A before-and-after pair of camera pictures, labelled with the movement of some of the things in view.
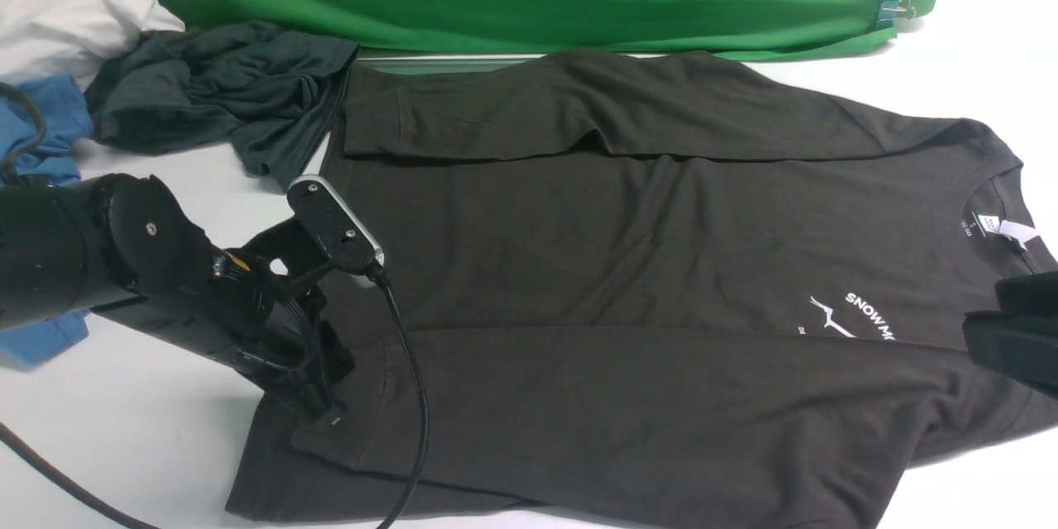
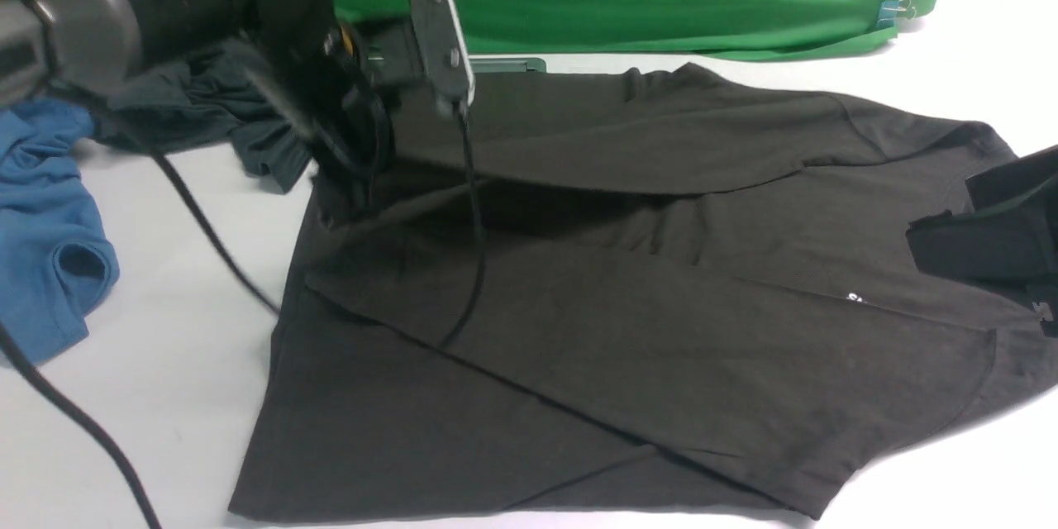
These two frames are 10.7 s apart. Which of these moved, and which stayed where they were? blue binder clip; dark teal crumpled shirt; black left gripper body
Moved: black left gripper body
Stayed: blue binder clip; dark teal crumpled shirt
